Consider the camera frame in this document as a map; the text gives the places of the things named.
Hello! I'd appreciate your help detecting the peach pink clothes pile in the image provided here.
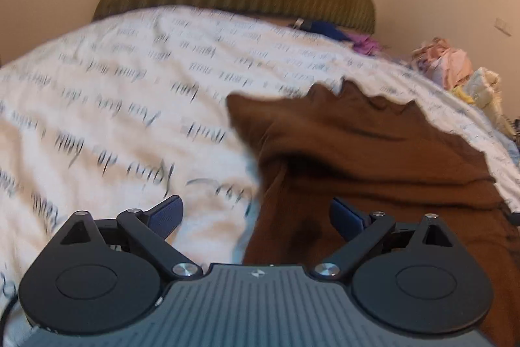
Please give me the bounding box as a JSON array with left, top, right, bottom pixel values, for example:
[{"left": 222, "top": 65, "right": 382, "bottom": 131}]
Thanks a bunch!
[{"left": 411, "top": 37, "right": 473, "bottom": 91}]

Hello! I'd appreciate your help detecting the brown cloth garment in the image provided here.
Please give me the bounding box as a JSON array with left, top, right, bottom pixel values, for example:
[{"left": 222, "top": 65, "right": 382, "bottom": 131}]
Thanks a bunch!
[{"left": 226, "top": 81, "right": 519, "bottom": 346}]

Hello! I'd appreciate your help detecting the blue garment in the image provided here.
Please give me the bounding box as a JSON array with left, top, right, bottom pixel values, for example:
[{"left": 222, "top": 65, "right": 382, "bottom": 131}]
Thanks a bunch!
[{"left": 289, "top": 19, "right": 351, "bottom": 41}]

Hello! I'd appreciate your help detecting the wall switch plate right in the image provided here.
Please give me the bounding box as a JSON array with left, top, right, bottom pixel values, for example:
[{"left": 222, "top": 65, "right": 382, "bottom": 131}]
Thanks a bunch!
[{"left": 494, "top": 18, "right": 512, "bottom": 37}]

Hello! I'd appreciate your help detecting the white script-print bed cover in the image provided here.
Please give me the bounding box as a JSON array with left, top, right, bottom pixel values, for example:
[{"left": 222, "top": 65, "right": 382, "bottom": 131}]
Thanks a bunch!
[{"left": 0, "top": 4, "right": 520, "bottom": 347}]

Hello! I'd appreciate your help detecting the purple pink garment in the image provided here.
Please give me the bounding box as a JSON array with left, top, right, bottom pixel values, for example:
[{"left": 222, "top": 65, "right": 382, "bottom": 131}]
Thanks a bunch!
[{"left": 348, "top": 33, "right": 383, "bottom": 56}]

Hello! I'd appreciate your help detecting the yellow cloth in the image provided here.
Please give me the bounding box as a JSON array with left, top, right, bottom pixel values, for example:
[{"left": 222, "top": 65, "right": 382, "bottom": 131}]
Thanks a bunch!
[{"left": 451, "top": 86, "right": 475, "bottom": 105}]

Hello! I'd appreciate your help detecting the cream yellow blanket pile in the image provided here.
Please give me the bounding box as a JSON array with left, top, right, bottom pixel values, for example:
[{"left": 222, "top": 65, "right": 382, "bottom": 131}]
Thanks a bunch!
[{"left": 463, "top": 67, "right": 515, "bottom": 140}]

